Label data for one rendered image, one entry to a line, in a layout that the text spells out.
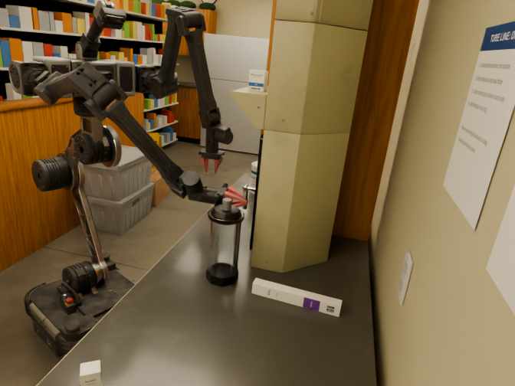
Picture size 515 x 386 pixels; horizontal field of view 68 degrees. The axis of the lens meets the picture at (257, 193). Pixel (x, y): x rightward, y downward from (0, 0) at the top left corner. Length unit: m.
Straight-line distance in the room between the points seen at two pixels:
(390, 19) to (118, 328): 1.27
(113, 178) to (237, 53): 3.49
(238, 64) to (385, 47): 4.88
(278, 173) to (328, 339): 0.49
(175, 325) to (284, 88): 0.71
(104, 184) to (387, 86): 2.56
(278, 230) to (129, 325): 0.52
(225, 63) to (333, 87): 5.18
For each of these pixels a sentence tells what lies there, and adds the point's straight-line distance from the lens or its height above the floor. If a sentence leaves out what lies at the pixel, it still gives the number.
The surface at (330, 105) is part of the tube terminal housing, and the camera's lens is 1.18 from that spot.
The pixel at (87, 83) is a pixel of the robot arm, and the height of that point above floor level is 1.50.
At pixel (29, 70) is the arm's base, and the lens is 1.70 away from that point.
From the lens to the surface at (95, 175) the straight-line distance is 3.46.
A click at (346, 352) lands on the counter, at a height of 0.94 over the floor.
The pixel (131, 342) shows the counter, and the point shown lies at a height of 0.94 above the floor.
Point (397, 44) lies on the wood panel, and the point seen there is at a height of 1.69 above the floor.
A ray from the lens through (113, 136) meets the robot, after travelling 1.90.
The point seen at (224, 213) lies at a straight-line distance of 1.11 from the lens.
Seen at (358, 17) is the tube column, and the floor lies 1.74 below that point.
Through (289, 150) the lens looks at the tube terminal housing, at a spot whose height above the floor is 1.36.
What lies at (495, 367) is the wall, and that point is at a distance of 0.52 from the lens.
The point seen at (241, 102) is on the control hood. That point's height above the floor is 1.48.
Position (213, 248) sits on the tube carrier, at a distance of 1.16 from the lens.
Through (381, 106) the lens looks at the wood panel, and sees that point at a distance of 1.49.
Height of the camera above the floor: 1.63
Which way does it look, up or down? 20 degrees down
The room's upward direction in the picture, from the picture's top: 6 degrees clockwise
